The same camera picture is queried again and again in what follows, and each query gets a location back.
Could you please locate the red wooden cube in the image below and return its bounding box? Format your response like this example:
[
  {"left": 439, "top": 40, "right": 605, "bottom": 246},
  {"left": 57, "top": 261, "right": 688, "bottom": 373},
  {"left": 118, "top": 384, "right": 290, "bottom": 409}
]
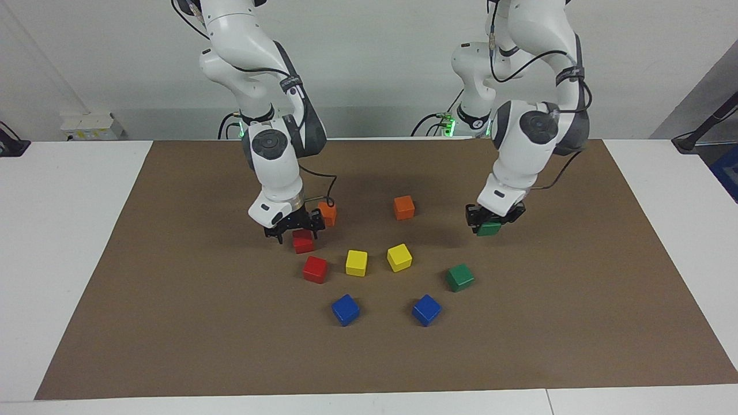
[
  {"left": 292, "top": 229, "right": 316, "bottom": 255},
  {"left": 303, "top": 256, "right": 329, "bottom": 284}
]

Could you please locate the yellow wooden cube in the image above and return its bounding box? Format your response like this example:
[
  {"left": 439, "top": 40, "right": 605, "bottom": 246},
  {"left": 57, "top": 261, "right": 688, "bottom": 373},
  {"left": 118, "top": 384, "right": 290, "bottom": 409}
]
[
  {"left": 387, "top": 243, "right": 413, "bottom": 273},
  {"left": 345, "top": 250, "right": 368, "bottom": 277}
]

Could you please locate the blue wooden cube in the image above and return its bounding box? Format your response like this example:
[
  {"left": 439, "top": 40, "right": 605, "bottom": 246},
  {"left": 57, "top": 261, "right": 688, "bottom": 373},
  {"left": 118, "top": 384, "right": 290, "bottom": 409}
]
[
  {"left": 331, "top": 294, "right": 361, "bottom": 327},
  {"left": 412, "top": 294, "right": 442, "bottom": 327}
]

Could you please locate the brown table mat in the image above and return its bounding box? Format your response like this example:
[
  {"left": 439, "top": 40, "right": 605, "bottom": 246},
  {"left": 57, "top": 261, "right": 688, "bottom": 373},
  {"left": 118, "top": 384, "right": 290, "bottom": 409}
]
[{"left": 35, "top": 138, "right": 738, "bottom": 400}]

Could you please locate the black stand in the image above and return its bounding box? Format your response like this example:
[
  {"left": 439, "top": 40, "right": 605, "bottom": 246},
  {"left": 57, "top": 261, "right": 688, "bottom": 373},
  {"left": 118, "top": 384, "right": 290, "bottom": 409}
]
[{"left": 672, "top": 91, "right": 738, "bottom": 154}]

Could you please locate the blue crate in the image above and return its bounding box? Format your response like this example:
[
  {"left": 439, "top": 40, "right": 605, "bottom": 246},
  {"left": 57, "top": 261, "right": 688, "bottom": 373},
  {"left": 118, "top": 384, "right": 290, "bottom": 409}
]
[{"left": 710, "top": 144, "right": 738, "bottom": 203}]

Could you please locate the white power strip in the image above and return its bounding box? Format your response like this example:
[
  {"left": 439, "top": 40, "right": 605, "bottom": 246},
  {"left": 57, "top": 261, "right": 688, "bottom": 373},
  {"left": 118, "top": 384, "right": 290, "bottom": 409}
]
[{"left": 61, "top": 112, "right": 125, "bottom": 141}]

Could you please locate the black flat device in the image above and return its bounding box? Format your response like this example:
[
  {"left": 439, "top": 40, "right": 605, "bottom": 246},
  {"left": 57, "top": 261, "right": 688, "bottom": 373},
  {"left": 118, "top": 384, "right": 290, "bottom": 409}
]
[{"left": 0, "top": 121, "right": 31, "bottom": 157}]

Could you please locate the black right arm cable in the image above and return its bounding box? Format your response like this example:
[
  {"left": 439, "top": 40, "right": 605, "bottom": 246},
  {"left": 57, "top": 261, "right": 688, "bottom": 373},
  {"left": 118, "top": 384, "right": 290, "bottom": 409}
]
[{"left": 171, "top": 0, "right": 339, "bottom": 208}]

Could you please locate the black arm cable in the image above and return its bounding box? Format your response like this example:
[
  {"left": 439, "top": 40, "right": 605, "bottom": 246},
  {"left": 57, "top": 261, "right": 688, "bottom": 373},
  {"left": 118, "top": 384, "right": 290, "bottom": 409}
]
[
  {"left": 487, "top": 0, "right": 593, "bottom": 191},
  {"left": 171, "top": 0, "right": 339, "bottom": 208}
]

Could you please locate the black base cable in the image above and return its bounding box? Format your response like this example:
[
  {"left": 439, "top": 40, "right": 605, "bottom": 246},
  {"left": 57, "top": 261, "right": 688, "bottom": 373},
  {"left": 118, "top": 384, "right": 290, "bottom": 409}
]
[
  {"left": 217, "top": 112, "right": 243, "bottom": 141},
  {"left": 411, "top": 89, "right": 465, "bottom": 138}
]

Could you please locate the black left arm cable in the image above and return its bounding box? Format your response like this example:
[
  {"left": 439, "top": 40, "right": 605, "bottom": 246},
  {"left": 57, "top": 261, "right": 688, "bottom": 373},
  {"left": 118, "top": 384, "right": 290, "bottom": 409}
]
[{"left": 487, "top": 0, "right": 593, "bottom": 191}]

